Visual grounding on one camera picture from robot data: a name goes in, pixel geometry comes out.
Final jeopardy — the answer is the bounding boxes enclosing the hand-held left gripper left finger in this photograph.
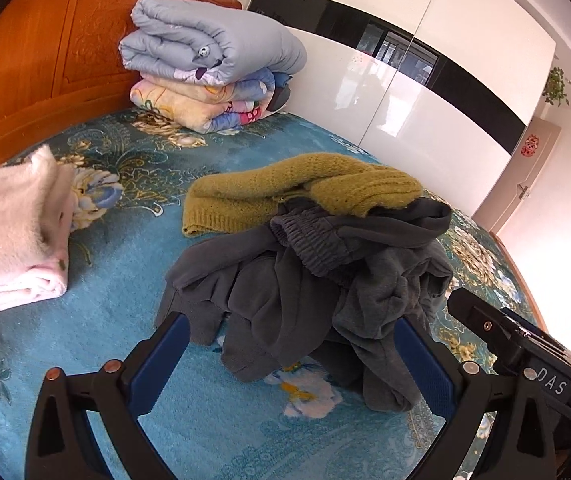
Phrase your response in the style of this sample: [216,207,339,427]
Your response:
[24,311,191,480]

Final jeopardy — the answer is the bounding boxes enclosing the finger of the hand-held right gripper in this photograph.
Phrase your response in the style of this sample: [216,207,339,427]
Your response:
[448,287,523,375]

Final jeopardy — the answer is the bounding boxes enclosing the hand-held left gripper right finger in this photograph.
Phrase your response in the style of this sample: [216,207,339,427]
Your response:
[394,312,556,480]

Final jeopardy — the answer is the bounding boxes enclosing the grey pants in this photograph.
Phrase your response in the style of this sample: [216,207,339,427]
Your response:
[270,205,453,413]

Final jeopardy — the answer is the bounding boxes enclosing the dark grey sweatshirt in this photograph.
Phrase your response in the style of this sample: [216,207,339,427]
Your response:
[154,197,453,383]

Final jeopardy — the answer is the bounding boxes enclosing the olive green knit sweater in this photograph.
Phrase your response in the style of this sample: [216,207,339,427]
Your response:
[182,152,423,238]

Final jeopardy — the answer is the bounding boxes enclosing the teal floral bed blanket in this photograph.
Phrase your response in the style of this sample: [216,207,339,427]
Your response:
[0,107,549,480]

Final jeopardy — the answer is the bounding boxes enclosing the white door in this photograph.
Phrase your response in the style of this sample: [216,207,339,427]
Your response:
[473,115,563,233]

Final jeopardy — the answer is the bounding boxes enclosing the folded pink blanket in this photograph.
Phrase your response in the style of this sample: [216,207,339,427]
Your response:
[0,145,75,318]

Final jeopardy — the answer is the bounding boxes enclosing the white wardrobe with black stripe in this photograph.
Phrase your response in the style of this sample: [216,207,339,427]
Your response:
[248,0,566,218]

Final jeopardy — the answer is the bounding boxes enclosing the hanging green plant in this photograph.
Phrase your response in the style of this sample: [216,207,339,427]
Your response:
[543,66,571,107]

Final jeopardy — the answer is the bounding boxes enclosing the folded floral blanket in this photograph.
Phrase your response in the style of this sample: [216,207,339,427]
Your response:
[130,67,291,134]

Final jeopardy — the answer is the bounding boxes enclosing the wooden headboard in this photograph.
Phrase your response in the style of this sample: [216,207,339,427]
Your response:
[0,0,243,173]

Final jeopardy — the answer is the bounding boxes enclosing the folded light blue quilt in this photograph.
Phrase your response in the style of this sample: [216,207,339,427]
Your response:
[118,0,307,85]

